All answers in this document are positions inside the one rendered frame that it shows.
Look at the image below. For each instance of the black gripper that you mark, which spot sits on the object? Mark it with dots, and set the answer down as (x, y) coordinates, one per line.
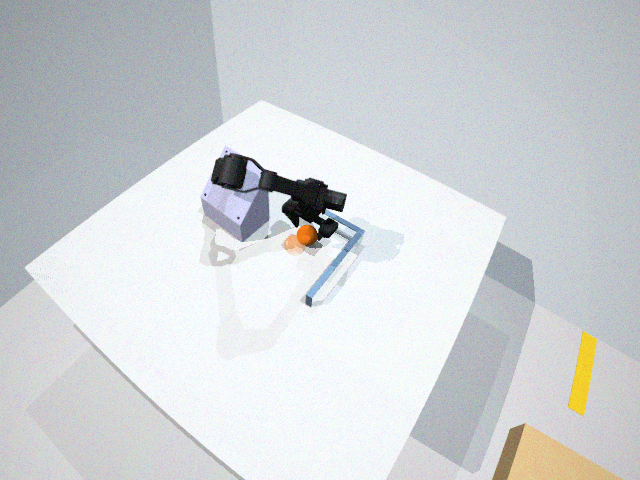
(293, 211)

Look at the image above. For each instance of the light blue l-shaped low wall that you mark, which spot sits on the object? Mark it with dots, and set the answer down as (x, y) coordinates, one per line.
(338, 259)

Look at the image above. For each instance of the clear corner wall with blue-grey edges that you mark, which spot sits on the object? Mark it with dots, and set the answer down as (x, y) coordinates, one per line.
(348, 233)

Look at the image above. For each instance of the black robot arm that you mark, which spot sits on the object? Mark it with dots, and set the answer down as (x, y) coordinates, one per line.
(229, 173)

